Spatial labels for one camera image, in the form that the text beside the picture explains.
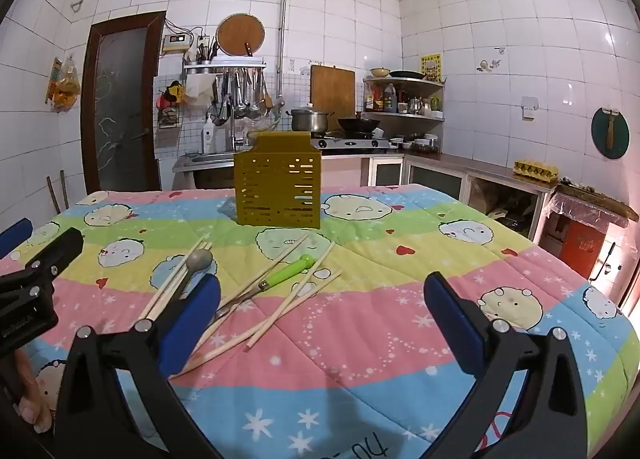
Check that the steel gas stove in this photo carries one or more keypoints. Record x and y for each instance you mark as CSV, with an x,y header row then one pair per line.
x,y
350,143

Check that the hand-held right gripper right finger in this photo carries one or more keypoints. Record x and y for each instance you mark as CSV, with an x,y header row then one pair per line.
x,y
450,324

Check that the steel cooking pot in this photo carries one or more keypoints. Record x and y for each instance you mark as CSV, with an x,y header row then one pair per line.
x,y
307,121

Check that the light blue straw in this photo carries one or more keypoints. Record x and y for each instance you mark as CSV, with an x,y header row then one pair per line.
x,y
300,285

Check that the yellow wall poster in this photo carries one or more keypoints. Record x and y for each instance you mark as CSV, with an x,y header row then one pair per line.
x,y
431,69

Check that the wall pipe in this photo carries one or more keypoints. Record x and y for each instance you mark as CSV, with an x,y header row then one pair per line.
x,y
284,14

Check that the grey spoon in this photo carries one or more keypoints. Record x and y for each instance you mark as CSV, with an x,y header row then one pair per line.
x,y
200,260

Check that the round wooden cutting board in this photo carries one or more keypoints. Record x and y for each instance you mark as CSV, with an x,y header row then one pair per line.
x,y
240,35

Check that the printed cartoon blanket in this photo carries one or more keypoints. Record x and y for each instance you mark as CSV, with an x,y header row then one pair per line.
x,y
360,379

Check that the steel corner shelf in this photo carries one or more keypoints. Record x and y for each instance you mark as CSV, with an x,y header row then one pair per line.
x,y
402,114

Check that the rack of hanging kitchen utensils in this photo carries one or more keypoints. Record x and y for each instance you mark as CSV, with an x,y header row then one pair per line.
x,y
235,84

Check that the kitchen counter cabinet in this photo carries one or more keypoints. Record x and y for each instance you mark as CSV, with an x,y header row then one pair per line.
x,y
450,179

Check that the plastic bag of oranges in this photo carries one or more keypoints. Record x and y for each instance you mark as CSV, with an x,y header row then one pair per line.
x,y
66,89

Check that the steel kitchen sink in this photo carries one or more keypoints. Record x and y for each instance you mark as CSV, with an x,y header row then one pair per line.
x,y
205,160

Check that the white wall control box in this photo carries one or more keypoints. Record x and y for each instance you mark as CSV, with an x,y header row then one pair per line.
x,y
176,43

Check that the black wok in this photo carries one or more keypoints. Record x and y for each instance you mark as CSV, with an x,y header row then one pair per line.
x,y
358,125

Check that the leaning wooden sticks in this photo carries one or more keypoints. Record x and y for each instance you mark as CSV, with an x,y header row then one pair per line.
x,y
59,194

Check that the brown frosted glass door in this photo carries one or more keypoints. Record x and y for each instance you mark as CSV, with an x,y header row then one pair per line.
x,y
122,104

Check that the yellow egg carton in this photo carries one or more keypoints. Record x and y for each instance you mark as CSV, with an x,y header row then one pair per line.
x,y
536,170

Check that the wooden chopstick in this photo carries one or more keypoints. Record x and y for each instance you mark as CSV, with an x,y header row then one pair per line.
x,y
280,261
310,273
172,276
280,311
182,279

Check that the person's left hand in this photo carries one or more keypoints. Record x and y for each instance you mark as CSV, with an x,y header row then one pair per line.
x,y
31,404

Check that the red box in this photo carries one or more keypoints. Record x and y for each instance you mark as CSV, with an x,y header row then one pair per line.
x,y
582,246

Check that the white dish soap bottle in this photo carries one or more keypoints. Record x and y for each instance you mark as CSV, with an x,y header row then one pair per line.
x,y
207,136

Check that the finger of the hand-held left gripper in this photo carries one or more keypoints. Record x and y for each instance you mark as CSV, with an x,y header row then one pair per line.
x,y
55,251
15,235

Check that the rectangular wooden cutting board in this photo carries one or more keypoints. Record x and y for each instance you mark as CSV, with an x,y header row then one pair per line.
x,y
332,89

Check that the yellow perforated utensil holder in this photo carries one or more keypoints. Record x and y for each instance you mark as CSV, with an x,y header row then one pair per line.
x,y
278,184

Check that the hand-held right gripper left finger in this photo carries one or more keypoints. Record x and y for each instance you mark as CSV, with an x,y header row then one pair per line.
x,y
196,324

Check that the green round board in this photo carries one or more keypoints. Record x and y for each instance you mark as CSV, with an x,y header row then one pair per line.
x,y
617,139

